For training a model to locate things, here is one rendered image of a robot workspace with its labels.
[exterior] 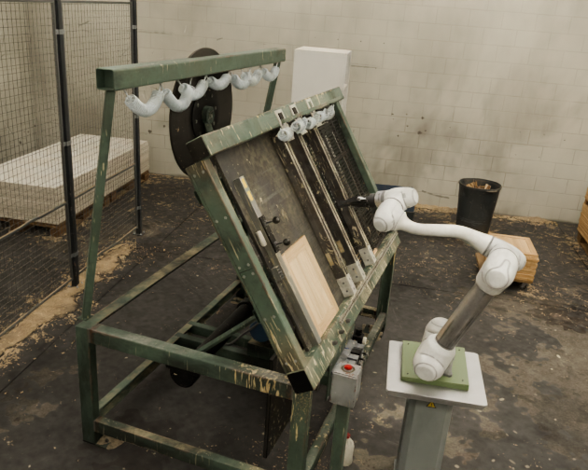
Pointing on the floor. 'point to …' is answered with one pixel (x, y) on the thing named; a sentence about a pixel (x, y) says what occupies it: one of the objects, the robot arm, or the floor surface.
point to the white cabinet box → (320, 72)
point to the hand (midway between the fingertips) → (344, 203)
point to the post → (340, 437)
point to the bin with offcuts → (477, 203)
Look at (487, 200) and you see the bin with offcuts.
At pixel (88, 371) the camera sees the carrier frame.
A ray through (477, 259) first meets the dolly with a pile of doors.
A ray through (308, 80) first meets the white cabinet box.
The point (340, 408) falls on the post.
